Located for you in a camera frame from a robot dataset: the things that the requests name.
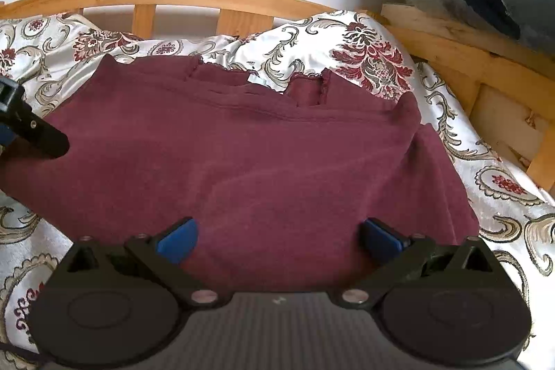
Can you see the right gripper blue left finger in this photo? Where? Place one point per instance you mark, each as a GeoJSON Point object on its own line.
{"type": "Point", "coordinates": [162, 255]}

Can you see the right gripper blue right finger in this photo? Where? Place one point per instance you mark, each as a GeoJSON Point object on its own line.
{"type": "Point", "coordinates": [398, 259]}

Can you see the maroon knit garment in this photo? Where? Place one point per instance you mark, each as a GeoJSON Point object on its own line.
{"type": "Point", "coordinates": [278, 182]}

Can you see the white floral bedspread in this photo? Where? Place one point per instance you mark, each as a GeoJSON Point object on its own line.
{"type": "Point", "coordinates": [53, 56]}

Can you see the wooden bed frame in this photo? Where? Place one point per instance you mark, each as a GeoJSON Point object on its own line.
{"type": "Point", "coordinates": [468, 57]}

